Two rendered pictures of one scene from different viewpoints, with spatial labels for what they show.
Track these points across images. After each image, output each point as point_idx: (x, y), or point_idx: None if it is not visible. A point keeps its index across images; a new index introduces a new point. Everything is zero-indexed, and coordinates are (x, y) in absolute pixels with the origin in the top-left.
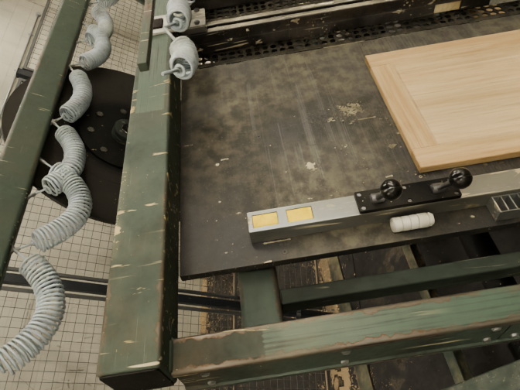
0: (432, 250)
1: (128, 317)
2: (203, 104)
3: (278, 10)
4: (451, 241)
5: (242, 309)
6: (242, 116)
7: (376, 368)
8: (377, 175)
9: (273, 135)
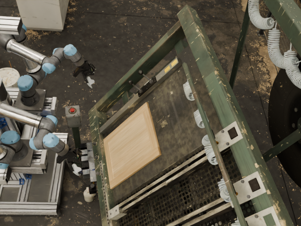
0: (232, 218)
1: (185, 16)
2: (211, 106)
3: (186, 171)
4: (219, 219)
5: (183, 45)
6: (195, 106)
7: (275, 168)
8: (156, 97)
9: (183, 100)
